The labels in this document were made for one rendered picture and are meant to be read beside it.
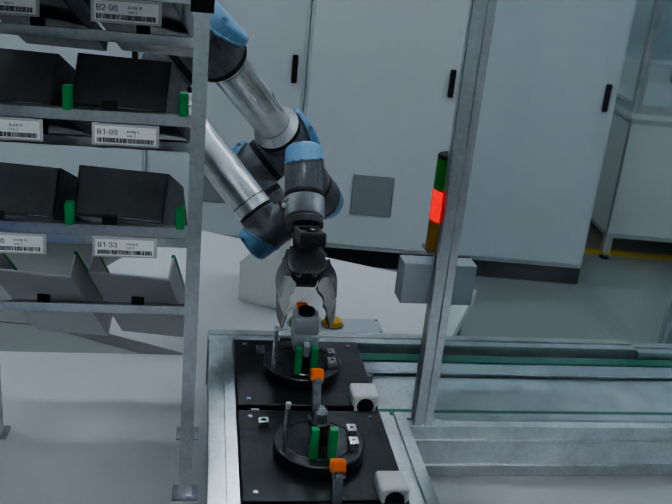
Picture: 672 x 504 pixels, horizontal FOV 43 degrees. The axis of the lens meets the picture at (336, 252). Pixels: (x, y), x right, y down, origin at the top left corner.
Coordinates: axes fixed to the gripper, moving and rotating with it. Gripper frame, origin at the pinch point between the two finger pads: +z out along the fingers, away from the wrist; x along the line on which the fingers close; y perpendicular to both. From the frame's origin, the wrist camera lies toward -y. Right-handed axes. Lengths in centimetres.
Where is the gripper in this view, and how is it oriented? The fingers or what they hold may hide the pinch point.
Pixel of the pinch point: (306, 320)
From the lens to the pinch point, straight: 151.7
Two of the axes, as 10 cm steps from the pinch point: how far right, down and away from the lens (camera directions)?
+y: -1.6, 3.4, 9.3
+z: 0.2, 9.4, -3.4
